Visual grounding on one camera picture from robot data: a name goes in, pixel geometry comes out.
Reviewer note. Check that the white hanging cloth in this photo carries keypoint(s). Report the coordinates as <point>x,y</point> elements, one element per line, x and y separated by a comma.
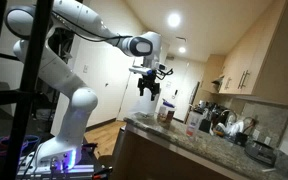
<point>147,106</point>

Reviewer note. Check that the light wood corner cabinet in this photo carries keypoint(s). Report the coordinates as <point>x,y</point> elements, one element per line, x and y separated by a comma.
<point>212,73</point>

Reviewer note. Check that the orange black clamp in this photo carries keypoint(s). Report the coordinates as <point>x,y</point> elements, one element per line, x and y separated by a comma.
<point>102,172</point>

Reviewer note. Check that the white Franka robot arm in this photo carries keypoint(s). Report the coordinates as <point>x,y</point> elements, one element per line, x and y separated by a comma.
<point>67,80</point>

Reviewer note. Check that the white wall light switch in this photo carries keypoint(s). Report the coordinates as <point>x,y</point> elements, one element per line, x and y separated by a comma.
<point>85,69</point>

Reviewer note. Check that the curved metal faucet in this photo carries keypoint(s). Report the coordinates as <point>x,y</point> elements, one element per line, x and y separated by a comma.
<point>226,113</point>

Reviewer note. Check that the white wall outlet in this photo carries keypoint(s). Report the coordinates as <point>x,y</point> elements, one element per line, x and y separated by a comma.
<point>256,134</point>

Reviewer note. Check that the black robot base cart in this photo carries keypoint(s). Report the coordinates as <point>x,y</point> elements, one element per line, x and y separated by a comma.
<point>74,171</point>

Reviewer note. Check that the small round ceiling light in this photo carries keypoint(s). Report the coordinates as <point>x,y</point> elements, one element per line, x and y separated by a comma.
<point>182,50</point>

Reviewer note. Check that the large round ceiling light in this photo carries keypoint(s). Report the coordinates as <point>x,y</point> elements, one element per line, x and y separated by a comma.
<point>174,20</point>

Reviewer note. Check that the black metal stand frame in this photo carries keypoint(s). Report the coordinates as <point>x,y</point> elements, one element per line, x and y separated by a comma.
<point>30,83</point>

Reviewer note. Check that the wooden kitchen island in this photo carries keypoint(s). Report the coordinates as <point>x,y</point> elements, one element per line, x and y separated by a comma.
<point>170,156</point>

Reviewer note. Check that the open transparent jar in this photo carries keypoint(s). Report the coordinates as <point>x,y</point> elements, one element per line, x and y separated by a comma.
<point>194,124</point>

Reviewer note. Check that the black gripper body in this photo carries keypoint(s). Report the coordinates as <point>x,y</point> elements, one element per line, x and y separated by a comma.
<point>148,81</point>

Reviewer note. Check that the white dishes in rack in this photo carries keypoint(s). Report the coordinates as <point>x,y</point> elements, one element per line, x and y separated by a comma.
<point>232,128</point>

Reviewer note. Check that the light wood upper cabinet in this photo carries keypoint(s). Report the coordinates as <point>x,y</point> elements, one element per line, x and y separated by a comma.
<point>267,63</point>

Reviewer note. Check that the glass jar with blue lid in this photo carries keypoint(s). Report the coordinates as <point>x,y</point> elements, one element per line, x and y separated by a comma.
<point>166,111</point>

